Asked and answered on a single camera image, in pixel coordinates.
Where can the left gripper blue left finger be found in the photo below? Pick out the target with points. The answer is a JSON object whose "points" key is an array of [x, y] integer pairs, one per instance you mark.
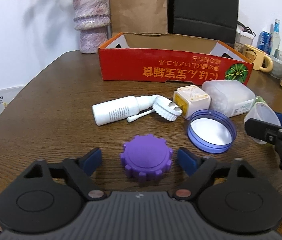
{"points": [[91, 161]]}

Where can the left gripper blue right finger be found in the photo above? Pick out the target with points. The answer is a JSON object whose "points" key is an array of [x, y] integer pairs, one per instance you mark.
{"points": [[188, 161]]}

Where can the purple gear-shaped lid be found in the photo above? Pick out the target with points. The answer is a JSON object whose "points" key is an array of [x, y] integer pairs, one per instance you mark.
{"points": [[146, 157]]}

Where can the translucent cotton swab box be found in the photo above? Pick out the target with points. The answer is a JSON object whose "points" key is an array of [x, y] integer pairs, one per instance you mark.
{"points": [[230, 98]]}

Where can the blue transparent round lid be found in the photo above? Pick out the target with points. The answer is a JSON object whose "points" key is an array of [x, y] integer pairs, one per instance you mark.
{"points": [[211, 131]]}

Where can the white spray bottle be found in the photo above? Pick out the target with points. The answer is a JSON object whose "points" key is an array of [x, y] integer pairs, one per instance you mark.
{"points": [[122, 108]]}

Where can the white ribbed cap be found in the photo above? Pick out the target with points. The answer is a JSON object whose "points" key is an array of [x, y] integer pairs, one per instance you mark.
{"points": [[166, 108]]}

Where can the cotton swab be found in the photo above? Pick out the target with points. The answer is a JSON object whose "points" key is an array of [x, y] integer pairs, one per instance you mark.
{"points": [[135, 117]]}

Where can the white cube charger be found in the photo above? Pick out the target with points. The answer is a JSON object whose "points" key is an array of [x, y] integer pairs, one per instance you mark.
{"points": [[191, 99]]}

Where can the yellow bear mug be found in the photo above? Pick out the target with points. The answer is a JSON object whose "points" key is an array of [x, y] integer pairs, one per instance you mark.
{"points": [[261, 61]]}

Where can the blue soda can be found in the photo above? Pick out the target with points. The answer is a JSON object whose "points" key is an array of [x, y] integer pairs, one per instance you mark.
{"points": [[264, 42]]}

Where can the clear glass bottle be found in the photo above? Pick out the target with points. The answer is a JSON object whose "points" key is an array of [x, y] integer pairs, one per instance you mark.
{"points": [[275, 39]]}

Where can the clear snack container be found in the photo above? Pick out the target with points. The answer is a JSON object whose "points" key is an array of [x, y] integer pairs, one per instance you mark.
{"points": [[244, 35]]}

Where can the orange cardboard box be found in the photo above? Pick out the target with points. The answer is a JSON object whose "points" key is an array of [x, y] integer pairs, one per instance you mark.
{"points": [[171, 57]]}

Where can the white booklet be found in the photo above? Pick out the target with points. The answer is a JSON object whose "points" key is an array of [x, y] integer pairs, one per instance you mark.
{"points": [[7, 95]]}

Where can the black paper bag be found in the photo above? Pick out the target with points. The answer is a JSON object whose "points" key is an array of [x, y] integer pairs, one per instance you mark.
{"points": [[212, 19]]}

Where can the pink marbled ceramic vase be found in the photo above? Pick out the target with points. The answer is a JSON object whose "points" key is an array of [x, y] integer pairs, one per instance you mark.
{"points": [[91, 19]]}

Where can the brown paper bag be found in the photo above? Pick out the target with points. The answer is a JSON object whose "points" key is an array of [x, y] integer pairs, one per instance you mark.
{"points": [[139, 16]]}

